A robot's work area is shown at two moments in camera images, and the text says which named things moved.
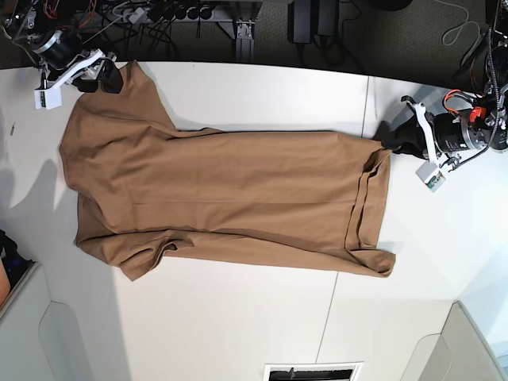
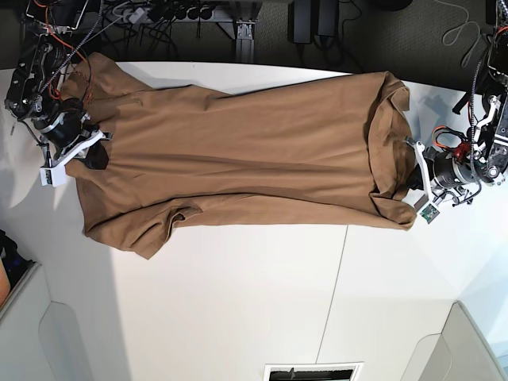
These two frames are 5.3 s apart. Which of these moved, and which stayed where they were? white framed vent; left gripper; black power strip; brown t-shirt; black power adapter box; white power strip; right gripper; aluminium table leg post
Moved: right gripper; left gripper; brown t-shirt
Stayed: white power strip; white framed vent; black power strip; black power adapter box; aluminium table leg post
